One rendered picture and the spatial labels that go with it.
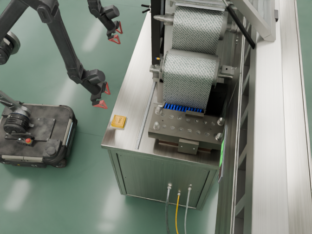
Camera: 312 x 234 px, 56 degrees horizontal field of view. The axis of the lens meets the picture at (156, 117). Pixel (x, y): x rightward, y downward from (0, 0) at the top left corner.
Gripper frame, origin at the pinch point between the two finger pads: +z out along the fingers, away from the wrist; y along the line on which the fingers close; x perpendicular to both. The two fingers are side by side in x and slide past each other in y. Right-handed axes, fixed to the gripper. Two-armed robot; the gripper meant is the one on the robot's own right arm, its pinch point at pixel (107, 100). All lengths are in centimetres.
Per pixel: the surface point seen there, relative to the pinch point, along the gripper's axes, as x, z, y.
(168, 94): -31.3, 11.2, 1.8
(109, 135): 5.9, 13.6, -13.5
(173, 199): 4, 91, -25
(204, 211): -6, 124, -25
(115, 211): 54, 89, -30
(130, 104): -2.0, 18.0, 9.0
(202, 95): -48, 16, -1
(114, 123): 3.0, 12.4, -6.9
